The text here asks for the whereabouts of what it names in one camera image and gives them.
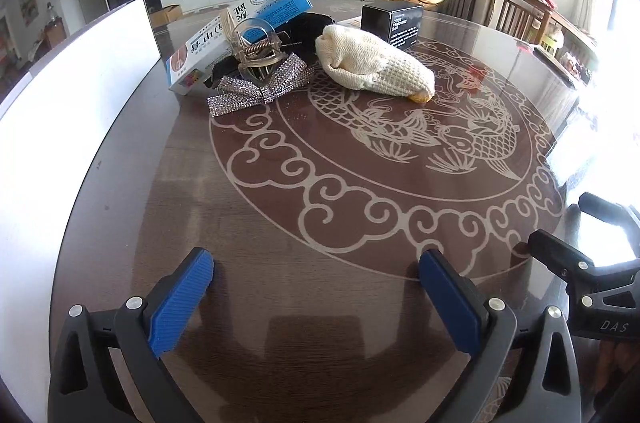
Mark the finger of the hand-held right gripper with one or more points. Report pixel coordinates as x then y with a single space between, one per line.
560 253
607 208

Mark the black box with white print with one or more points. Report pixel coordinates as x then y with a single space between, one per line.
390 23

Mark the dark wooden chair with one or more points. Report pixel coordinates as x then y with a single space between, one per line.
520 10

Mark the blue and white toothpaste box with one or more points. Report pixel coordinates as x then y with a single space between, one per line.
270 0

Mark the brown cardboard box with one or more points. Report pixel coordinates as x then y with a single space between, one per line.
165 15

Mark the white cardboard storage box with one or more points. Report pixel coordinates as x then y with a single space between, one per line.
75 128

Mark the black fuzzy item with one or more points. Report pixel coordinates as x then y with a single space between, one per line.
305 28

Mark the silver rhinestone bow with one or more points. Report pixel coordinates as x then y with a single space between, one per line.
280 78

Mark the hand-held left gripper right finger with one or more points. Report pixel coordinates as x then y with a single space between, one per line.
450 303

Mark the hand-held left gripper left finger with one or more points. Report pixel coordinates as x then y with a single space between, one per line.
180 303

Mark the clear hair claw clip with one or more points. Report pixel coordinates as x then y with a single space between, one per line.
255 53

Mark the brown patterned glass desktop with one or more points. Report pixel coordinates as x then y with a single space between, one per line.
325 228

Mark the framed wall painting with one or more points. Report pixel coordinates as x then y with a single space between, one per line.
28 1

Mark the cream knit pouch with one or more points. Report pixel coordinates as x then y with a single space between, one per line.
370 63

